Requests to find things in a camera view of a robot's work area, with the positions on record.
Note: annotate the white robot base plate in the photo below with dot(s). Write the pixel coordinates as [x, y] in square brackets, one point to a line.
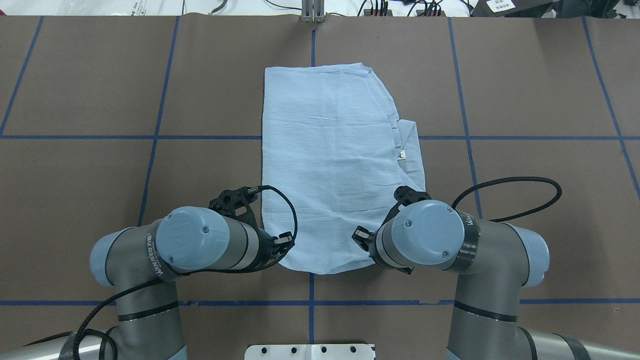
[341, 351]

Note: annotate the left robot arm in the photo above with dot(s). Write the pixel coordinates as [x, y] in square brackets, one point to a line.
[142, 320]

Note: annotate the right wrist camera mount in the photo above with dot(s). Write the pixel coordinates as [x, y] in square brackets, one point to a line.
[405, 196]

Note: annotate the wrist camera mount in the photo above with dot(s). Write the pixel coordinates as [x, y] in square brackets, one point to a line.
[405, 196]
[236, 204]

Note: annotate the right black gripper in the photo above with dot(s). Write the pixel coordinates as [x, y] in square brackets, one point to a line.
[368, 240]

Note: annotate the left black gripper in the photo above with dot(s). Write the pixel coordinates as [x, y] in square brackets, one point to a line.
[267, 247]

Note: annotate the light blue striped shirt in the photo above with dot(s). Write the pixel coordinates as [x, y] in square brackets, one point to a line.
[334, 144]

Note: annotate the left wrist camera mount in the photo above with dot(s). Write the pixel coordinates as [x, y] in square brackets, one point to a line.
[236, 204]

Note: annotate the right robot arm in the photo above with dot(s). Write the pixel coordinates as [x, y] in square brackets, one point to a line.
[494, 262]

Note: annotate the aluminium frame post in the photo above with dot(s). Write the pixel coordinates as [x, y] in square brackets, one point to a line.
[313, 11]

